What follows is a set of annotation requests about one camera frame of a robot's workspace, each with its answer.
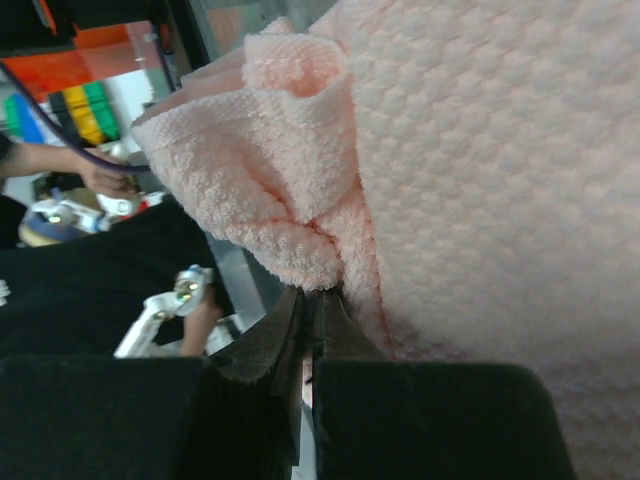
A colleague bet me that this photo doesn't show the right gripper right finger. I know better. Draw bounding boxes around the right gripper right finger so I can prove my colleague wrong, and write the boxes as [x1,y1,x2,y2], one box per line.
[312,290,386,361]

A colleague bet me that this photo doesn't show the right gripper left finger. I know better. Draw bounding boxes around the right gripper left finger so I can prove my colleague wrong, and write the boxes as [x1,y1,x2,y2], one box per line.
[210,287,303,400]

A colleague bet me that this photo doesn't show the pink towel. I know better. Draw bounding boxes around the pink towel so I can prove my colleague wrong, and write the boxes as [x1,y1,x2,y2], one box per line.
[132,1,639,479]

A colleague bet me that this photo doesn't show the person in background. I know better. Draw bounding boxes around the person in background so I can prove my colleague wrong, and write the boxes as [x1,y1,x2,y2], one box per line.
[1,133,233,359]

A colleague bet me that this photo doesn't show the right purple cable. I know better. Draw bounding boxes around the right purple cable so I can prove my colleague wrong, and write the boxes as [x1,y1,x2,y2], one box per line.
[0,34,176,175]

